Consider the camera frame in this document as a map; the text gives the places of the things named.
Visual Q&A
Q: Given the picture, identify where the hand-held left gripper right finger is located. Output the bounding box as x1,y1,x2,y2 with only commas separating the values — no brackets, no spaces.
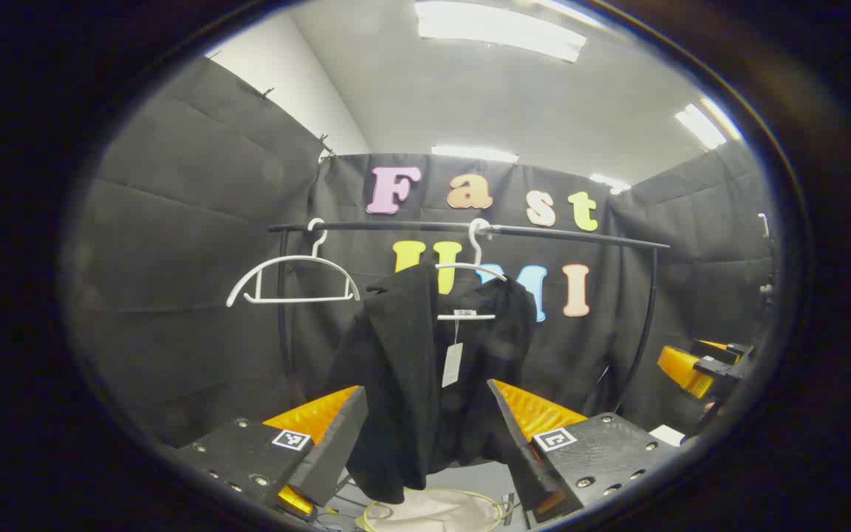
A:
486,379,681,518

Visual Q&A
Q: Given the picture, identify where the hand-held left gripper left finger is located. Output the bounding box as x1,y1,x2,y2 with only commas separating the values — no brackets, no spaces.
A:
174,384,369,518

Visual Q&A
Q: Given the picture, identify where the black knit cardigan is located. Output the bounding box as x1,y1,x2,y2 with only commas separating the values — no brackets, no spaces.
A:
326,260,539,505

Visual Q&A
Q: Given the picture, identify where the white laundry hamper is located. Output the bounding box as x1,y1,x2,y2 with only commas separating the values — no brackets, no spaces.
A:
355,488,516,532

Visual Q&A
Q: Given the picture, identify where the white clothes hanger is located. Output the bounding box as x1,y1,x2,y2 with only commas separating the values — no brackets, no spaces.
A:
434,218,509,321
226,217,361,308

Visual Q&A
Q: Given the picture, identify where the black clothes rack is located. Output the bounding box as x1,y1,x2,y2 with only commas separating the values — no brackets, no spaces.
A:
269,220,671,518

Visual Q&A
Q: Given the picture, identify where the white flat board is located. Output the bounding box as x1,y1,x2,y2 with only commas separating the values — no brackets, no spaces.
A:
649,424,686,449

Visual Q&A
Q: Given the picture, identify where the black backdrop cloth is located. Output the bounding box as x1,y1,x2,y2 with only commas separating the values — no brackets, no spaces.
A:
67,55,777,474

